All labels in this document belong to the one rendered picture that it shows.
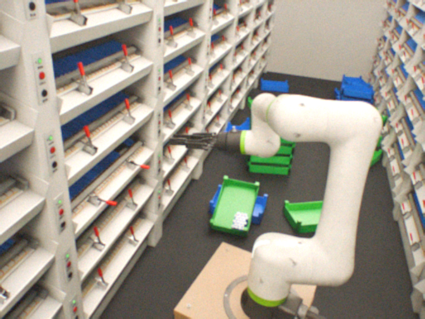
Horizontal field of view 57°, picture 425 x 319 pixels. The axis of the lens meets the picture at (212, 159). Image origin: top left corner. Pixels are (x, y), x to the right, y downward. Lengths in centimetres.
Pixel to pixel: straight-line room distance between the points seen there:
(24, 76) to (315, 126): 69
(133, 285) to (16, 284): 79
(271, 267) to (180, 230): 108
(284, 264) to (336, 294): 86
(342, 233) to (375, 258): 110
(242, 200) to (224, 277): 93
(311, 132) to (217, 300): 60
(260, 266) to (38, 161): 64
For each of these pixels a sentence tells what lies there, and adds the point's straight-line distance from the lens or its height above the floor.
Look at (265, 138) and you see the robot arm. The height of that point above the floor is 74.
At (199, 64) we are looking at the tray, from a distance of 228.
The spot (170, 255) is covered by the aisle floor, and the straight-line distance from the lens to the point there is 199.
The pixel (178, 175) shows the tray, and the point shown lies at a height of 17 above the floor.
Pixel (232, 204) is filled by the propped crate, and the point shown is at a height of 8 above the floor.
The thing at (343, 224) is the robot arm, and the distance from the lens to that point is 113.
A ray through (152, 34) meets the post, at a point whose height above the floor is 103.
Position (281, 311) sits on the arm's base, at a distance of 124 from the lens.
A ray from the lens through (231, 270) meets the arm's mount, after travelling 139.
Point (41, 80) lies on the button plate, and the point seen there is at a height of 104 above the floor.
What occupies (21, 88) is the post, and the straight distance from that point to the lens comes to 100.
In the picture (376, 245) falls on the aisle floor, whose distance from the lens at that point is 232.
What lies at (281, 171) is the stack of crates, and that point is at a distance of 273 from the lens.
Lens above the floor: 133
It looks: 28 degrees down
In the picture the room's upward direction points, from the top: 4 degrees clockwise
